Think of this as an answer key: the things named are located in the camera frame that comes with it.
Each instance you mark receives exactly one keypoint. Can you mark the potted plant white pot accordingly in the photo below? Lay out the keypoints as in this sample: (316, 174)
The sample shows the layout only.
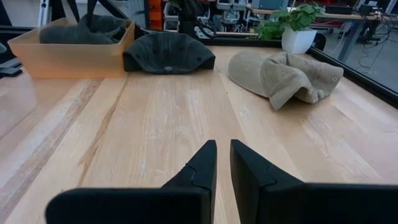
(298, 39)

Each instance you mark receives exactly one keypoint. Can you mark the orange plastic bin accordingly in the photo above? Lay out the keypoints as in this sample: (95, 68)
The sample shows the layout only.
(68, 60)

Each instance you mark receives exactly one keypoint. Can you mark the small black desk device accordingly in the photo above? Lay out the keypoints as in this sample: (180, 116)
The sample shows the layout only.
(365, 9)

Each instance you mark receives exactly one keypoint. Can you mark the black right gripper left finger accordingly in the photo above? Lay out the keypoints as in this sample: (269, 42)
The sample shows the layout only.
(130, 207)

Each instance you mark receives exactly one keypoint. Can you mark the black round table clamp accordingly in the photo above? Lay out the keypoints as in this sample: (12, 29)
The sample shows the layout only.
(320, 42)

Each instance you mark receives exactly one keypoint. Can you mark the grey equipment case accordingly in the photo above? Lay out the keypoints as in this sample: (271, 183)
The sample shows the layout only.
(269, 3)

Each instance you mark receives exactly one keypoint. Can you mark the wooden desk grey legs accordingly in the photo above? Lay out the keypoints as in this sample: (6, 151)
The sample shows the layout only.
(351, 34)

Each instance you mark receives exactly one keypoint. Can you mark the silver frame post bracket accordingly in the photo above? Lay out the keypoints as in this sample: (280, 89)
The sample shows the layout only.
(43, 12)

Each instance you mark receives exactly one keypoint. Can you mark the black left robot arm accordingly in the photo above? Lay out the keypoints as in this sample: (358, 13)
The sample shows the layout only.
(189, 15)

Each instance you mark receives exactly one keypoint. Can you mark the flat black desk device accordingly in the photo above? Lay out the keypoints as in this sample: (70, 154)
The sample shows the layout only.
(339, 10)

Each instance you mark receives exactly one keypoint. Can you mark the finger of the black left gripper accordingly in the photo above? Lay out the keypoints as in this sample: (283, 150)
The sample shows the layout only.
(92, 14)

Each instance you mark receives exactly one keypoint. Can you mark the dark grey cap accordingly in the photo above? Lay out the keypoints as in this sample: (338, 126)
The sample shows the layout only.
(71, 35)
(168, 51)

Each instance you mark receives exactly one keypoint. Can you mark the beige cap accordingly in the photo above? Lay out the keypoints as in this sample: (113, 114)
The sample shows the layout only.
(280, 77)

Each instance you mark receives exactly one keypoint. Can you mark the silver arm base bracket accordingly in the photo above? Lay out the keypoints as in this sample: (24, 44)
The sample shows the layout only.
(200, 32)

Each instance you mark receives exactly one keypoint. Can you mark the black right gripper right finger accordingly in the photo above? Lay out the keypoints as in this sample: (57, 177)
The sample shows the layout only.
(326, 205)

